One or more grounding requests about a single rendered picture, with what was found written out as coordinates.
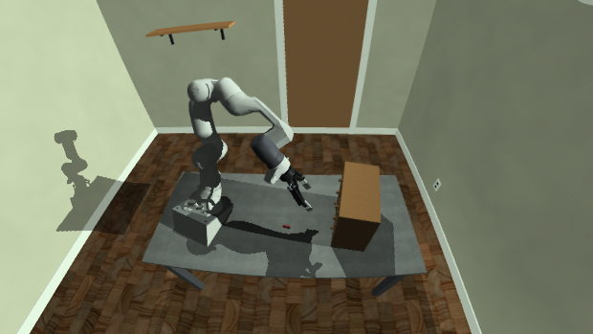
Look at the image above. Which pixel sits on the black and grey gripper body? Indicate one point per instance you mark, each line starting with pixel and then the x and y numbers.
pixel 288 176

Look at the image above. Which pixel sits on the brown chest of drawers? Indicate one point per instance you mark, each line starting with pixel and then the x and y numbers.
pixel 360 207

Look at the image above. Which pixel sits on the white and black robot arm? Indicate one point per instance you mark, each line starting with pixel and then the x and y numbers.
pixel 265 146

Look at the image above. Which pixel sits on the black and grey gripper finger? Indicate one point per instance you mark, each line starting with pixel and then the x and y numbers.
pixel 302 181
pixel 297 195

